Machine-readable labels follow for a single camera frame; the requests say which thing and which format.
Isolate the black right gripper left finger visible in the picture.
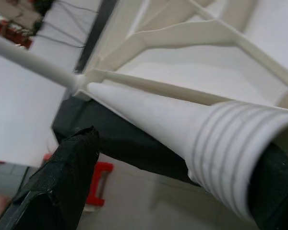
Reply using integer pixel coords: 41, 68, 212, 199
0, 126, 101, 230

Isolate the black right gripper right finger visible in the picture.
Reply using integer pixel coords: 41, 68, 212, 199
248, 141, 288, 230

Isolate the white plastic table leg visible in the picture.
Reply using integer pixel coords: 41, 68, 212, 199
0, 31, 86, 91
86, 81, 288, 225

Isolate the white plastic children table top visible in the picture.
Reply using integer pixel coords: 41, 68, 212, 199
72, 0, 288, 113

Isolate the red plastic stool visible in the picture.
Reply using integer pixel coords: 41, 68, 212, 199
43, 152, 115, 207

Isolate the black tablecloth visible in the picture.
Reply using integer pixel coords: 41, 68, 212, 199
51, 0, 207, 185

